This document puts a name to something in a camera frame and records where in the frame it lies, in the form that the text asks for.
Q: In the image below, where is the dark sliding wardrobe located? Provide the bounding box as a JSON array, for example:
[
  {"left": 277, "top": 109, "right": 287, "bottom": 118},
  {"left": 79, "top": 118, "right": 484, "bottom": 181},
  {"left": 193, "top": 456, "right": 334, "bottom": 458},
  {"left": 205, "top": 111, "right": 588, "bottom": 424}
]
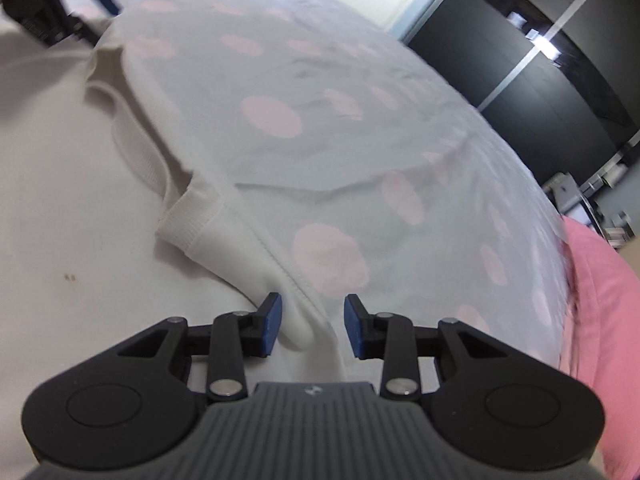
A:
[{"left": 405, "top": 0, "right": 640, "bottom": 186}]

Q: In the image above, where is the polka dot bed sheet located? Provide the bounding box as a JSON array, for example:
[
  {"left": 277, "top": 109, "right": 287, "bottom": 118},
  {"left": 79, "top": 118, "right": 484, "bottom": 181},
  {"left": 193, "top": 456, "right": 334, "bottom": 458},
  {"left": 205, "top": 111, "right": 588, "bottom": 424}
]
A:
[{"left": 100, "top": 0, "right": 576, "bottom": 381}]

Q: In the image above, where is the pink pillow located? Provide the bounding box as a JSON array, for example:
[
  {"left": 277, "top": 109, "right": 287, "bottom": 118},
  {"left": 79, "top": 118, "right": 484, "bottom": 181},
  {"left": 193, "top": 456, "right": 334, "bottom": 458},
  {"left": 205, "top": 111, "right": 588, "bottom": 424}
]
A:
[{"left": 555, "top": 215, "right": 640, "bottom": 480}]

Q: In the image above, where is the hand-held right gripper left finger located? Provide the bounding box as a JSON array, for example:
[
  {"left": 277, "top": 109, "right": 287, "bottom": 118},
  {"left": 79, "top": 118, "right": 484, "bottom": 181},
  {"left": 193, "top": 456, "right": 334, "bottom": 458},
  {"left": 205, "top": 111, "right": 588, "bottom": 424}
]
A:
[{"left": 117, "top": 291, "right": 284, "bottom": 402}]

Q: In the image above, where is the white sweatshirt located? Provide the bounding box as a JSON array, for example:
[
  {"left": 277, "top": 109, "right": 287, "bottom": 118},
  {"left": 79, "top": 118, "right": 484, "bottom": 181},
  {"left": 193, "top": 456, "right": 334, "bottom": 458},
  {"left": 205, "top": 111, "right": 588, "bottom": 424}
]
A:
[{"left": 0, "top": 0, "right": 351, "bottom": 480}]

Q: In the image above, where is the white desk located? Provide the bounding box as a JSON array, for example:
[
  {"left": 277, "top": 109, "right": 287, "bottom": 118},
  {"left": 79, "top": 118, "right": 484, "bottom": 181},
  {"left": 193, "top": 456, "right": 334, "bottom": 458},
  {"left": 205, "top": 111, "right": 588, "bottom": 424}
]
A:
[{"left": 544, "top": 150, "right": 640, "bottom": 247}]

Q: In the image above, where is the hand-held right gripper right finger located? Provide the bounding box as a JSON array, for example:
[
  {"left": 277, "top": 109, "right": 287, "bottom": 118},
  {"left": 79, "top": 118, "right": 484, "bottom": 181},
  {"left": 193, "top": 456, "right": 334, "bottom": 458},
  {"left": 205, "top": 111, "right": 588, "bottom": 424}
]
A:
[{"left": 343, "top": 293, "right": 506, "bottom": 402}]

